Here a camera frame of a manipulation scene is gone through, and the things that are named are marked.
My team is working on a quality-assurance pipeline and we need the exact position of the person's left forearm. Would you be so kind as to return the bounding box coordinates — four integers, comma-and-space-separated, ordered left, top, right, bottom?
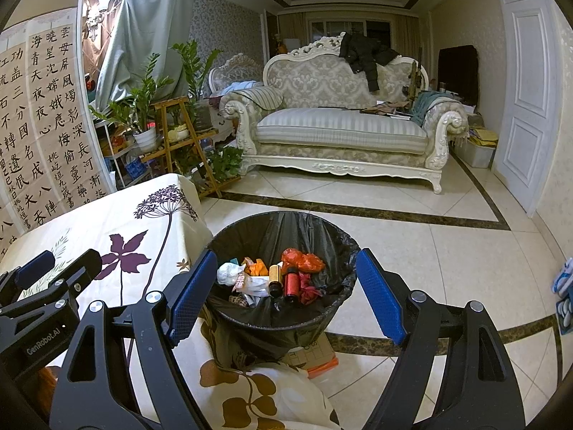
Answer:
38, 367, 59, 417

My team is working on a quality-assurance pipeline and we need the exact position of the small green pothos plant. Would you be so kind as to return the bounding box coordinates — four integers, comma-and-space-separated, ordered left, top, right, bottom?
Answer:
207, 145, 245, 179

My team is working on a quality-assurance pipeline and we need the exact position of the calligraphy wall hanging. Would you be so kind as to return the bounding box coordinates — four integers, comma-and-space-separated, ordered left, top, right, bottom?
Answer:
0, 13, 108, 256

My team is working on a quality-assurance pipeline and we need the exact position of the wooden plant stand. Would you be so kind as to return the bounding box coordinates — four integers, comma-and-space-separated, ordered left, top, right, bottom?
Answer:
141, 97, 242, 198

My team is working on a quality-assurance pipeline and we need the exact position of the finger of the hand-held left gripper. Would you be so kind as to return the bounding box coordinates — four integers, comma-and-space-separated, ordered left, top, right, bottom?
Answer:
0, 251, 56, 305
0, 249, 103, 319

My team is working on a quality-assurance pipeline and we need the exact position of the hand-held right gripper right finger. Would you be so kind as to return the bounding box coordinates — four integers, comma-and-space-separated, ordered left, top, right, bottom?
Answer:
355, 248, 525, 430

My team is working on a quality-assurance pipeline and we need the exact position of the white metal shelf rack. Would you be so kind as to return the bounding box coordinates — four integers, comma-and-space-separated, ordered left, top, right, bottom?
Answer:
92, 116, 148, 189

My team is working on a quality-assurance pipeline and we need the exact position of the cream carved armchair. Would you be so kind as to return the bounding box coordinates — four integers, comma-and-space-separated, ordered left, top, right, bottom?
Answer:
208, 53, 269, 95

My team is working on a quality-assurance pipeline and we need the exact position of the dark red wrapper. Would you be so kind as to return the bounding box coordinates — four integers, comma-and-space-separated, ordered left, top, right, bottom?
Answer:
299, 272, 325, 305

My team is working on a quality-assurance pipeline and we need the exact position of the white panelled door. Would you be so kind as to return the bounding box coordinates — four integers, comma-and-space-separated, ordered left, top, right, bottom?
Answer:
492, 0, 562, 218

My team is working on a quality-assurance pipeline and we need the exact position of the dark covered screen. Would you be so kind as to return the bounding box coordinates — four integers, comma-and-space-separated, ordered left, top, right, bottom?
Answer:
437, 45, 479, 105

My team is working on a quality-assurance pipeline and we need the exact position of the white tissue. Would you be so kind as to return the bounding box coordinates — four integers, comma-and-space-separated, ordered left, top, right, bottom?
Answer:
217, 263, 246, 287

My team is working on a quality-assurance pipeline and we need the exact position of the crystal wall lamp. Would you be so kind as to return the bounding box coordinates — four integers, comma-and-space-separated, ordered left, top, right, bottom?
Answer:
85, 0, 121, 41

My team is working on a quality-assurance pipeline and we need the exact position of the floral tablecloth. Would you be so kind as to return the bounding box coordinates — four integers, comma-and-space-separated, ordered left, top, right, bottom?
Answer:
0, 172, 334, 430

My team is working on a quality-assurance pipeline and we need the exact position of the red bottle with black cap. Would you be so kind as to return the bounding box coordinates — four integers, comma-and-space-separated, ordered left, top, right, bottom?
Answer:
283, 266, 300, 303

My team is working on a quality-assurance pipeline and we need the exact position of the tall leafy plant dark pot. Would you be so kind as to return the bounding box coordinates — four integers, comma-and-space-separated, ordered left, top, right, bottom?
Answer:
170, 39, 222, 133

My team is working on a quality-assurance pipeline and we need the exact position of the pile of papers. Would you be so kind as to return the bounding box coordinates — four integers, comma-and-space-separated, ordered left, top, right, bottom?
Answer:
362, 102, 413, 121

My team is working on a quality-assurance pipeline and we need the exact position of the leafy plant in white pot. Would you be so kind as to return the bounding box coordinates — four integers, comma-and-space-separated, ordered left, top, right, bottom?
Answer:
88, 53, 175, 153

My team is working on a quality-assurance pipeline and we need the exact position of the black jacket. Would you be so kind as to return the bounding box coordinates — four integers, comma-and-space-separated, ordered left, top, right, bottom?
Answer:
339, 32, 401, 91

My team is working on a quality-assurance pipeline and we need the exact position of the yellow label brown bottle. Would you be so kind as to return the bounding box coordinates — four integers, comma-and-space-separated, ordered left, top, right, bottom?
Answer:
269, 264, 284, 297

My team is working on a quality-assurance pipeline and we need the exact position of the dark brown upright object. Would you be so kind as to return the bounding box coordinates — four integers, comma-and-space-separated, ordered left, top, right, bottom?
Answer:
405, 58, 426, 101

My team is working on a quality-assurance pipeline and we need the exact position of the black bin with black bag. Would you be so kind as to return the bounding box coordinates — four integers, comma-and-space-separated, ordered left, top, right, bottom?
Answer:
207, 210, 361, 363

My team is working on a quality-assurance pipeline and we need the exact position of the red-orange plastic bag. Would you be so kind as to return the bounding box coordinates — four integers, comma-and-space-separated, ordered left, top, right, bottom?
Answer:
280, 248, 325, 274

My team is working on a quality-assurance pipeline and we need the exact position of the grey storage box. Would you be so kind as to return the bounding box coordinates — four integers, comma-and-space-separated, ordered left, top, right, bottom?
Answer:
457, 128, 499, 168

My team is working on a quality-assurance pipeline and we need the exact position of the grey-green curtain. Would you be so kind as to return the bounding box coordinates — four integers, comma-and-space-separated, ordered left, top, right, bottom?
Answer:
96, 0, 198, 104

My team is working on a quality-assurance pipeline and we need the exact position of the cardboard box with orange edge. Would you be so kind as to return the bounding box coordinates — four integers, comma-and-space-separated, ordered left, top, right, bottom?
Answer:
282, 338, 340, 379

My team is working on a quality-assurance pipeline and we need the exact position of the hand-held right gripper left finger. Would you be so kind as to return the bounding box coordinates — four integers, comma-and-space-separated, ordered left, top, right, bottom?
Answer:
51, 249, 220, 430

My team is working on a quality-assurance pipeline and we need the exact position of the teal blanket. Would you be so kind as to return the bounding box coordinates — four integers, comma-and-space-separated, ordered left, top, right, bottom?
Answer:
409, 90, 448, 127

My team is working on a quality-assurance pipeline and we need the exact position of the cream carved sofa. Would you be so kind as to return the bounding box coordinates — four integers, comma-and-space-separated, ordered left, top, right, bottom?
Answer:
219, 36, 468, 195

